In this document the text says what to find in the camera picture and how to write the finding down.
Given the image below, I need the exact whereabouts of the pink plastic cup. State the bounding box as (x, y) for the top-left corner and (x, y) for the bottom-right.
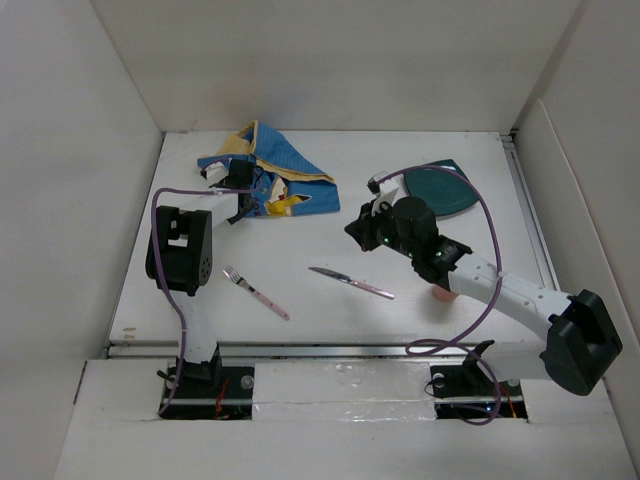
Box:
(432, 285), (458, 303)

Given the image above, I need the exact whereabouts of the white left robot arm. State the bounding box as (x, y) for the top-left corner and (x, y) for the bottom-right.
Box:
(145, 155), (258, 397)

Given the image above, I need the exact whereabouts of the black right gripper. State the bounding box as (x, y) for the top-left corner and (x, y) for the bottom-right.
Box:
(344, 197), (418, 260)

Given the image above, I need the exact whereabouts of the fork with pink handle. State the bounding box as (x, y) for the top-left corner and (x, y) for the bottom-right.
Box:
(223, 266), (290, 321)

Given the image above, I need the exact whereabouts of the white foam front panel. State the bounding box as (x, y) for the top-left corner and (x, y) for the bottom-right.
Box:
(56, 359), (639, 479)

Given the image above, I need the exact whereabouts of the dark teal square plate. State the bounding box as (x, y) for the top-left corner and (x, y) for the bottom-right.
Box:
(404, 159), (478, 217)

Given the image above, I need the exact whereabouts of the aluminium right side rail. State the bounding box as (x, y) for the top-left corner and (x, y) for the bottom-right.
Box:
(500, 135), (559, 290)

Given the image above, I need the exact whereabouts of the blue Pikachu cloth placemat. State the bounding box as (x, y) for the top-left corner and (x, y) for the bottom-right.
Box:
(196, 120), (340, 218)

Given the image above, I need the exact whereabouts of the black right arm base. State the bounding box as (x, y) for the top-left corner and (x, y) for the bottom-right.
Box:
(425, 354), (496, 399)

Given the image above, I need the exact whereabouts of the aluminium table edge rail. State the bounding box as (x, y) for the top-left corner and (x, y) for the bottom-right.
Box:
(102, 340), (546, 359)

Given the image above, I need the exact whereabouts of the knife with pink handle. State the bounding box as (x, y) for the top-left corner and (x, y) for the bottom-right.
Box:
(309, 266), (395, 300)

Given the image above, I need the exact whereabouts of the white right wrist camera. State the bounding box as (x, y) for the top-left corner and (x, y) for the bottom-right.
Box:
(367, 171), (400, 205)

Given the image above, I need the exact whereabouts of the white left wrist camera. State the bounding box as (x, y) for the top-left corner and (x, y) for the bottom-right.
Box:
(200, 162), (228, 186)

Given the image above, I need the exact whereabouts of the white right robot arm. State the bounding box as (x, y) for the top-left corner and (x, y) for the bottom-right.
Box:
(345, 197), (623, 396)

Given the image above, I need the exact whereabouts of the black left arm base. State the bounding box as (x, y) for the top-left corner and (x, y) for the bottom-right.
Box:
(174, 352), (254, 400)

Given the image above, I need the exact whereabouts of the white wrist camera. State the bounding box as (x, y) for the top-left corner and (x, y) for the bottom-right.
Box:
(367, 171), (400, 205)
(200, 162), (228, 186)

